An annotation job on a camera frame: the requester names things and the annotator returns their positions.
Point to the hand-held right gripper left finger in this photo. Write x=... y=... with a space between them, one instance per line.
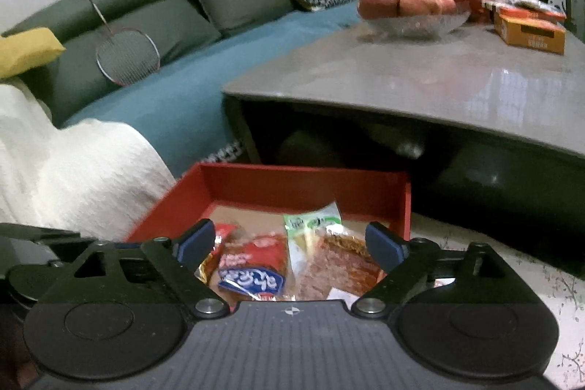
x=196 y=241

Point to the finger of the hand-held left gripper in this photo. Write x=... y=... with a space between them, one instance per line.
x=41 y=235

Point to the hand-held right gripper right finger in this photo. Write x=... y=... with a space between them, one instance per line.
x=384 y=244

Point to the orange patterned snack packet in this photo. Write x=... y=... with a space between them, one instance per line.
x=338 y=262

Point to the red blue snack packet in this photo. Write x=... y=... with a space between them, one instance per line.
x=256 y=257

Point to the green clear snack packet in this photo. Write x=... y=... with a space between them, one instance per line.
x=311 y=221

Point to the red cardboard box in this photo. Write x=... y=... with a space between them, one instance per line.
x=297 y=189

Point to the white fluffy blanket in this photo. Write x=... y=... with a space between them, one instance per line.
x=68 y=170

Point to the floral cloth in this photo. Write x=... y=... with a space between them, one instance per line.
x=502 y=262

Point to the teal sofa cover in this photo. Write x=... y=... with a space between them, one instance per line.
x=183 y=97

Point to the grey coffee table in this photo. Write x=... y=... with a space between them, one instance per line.
x=411 y=70

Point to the yellow cushion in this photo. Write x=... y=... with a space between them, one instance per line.
x=27 y=52

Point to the badminton racket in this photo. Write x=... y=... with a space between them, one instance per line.
x=128 y=56

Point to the glass fruit bowl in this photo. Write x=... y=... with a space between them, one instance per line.
x=411 y=27

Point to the green cushion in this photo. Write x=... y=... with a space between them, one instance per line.
x=251 y=6

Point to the dark red apple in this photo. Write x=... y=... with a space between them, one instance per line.
x=378 y=1

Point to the orange cardboard box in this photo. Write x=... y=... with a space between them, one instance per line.
x=530 y=36

